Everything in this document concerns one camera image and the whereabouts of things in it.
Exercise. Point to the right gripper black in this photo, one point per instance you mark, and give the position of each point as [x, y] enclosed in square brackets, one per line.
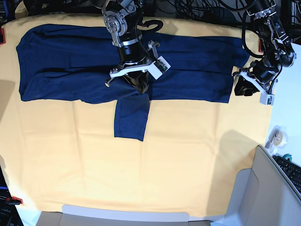
[137, 74]

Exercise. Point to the red clamp left top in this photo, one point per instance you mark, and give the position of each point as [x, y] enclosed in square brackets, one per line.
[2, 36]

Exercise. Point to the red clamp right top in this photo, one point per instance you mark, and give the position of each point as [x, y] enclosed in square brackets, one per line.
[260, 46]

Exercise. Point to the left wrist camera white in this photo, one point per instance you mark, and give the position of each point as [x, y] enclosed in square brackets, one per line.
[267, 99]

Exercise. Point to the green tape roll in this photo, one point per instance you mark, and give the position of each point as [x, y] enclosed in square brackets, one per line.
[288, 157]

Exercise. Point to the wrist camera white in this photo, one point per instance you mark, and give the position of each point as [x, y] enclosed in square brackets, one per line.
[159, 67]
[267, 99]

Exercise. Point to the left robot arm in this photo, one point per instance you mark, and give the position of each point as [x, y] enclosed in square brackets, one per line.
[275, 45]

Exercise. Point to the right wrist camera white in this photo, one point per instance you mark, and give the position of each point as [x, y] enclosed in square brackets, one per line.
[159, 67]

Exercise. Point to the white cardboard box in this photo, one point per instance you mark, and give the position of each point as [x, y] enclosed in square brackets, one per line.
[262, 196]

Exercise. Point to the clear tape dispenser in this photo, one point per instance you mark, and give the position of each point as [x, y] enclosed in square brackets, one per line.
[277, 138]

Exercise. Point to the yellow table cloth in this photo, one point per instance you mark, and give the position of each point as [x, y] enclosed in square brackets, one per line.
[55, 152]

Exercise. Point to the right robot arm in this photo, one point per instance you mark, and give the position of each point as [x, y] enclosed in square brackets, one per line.
[124, 30]

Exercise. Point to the dark blue long-sleeve shirt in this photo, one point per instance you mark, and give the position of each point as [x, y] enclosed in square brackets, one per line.
[64, 62]

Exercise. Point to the red clamp left bottom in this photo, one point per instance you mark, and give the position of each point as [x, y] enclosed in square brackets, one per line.
[13, 201]

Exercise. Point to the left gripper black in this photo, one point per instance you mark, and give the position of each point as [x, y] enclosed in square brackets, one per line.
[250, 82]

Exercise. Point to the black keyboard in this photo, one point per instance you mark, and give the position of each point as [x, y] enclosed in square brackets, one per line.
[291, 170]

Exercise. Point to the red clamp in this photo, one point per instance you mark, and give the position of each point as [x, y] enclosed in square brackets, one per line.
[13, 201]
[2, 36]
[260, 46]

